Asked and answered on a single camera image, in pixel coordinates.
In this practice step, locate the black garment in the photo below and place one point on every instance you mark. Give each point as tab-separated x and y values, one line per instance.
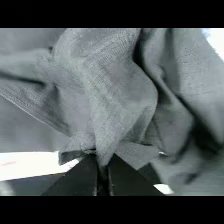
110	90

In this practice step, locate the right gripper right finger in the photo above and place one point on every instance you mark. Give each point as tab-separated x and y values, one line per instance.
130	181

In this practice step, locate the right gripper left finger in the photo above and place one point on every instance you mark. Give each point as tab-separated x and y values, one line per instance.
81	180

